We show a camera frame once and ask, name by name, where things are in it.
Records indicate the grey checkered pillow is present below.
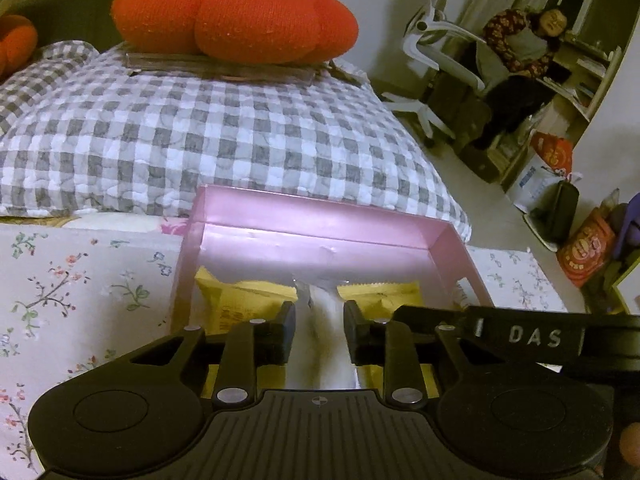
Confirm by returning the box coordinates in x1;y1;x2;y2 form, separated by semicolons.
0;40;473;242

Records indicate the olive green cushion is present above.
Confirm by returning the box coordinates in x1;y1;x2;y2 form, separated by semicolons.
4;0;132;57

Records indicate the small orange pumpkin cushion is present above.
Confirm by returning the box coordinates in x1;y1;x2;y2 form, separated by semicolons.
0;12;39;79

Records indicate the dark green bag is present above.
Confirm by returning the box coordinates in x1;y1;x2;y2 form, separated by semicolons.
525;179;582;254

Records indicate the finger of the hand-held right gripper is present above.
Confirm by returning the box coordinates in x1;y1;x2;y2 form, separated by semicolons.
392;304;473;325

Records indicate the white and blue bag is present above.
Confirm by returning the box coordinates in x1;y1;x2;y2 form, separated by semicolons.
512;161;567;214

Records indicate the large orange pumpkin cushion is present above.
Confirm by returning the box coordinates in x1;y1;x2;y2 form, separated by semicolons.
111;0;359;66

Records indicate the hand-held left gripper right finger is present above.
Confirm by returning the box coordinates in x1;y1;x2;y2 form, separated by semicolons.
342;300;502;407

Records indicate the white snack packet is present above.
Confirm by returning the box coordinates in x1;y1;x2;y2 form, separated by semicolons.
292;282;362;391

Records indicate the beige curtain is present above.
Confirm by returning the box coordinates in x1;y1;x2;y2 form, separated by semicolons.
445;0;532;63

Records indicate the yellow snack packet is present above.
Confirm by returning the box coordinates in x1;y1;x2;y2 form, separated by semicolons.
195;266;299;396
336;282;438;391

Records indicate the floral bedsheet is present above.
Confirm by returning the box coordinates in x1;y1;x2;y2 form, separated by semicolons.
0;212;569;480

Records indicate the white bookshelf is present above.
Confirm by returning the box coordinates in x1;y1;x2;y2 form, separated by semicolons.
542;0;640;123

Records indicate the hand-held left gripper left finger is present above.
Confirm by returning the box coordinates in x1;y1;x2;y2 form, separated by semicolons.
130;302;298;409

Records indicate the cream snack packet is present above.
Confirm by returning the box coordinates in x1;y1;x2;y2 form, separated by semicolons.
452;280;482;312

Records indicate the orange printed snack bag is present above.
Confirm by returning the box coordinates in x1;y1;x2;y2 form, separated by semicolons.
556;206;619;289

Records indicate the orange shopping bag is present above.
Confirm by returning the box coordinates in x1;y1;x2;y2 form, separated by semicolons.
530;131;576;174

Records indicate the purple object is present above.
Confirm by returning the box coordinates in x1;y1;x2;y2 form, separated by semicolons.
611;201;640;263

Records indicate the clear flat tray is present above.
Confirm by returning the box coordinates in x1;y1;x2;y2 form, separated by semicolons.
125;51;317;85

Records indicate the white office chair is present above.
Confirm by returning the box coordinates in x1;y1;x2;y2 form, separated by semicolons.
382;0;487;149

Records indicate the brown cardboard box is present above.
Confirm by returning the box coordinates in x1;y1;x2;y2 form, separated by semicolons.
425;70;503;182

